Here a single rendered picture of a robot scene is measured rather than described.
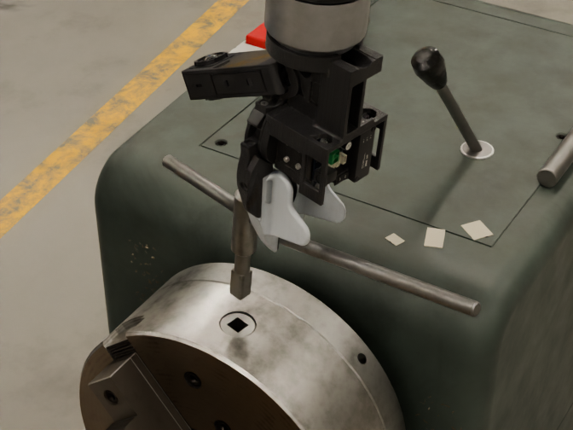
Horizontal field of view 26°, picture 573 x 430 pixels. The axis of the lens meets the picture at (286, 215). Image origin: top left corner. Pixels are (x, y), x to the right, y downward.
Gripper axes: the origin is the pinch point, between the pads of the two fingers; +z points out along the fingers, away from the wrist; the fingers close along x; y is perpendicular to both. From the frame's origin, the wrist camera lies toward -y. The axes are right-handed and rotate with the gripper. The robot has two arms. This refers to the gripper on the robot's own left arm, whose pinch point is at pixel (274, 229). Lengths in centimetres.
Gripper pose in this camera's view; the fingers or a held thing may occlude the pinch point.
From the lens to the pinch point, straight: 104.1
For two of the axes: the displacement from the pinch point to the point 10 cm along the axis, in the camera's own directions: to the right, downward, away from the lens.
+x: 6.8, -4.2, 6.0
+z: -0.7, 7.8, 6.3
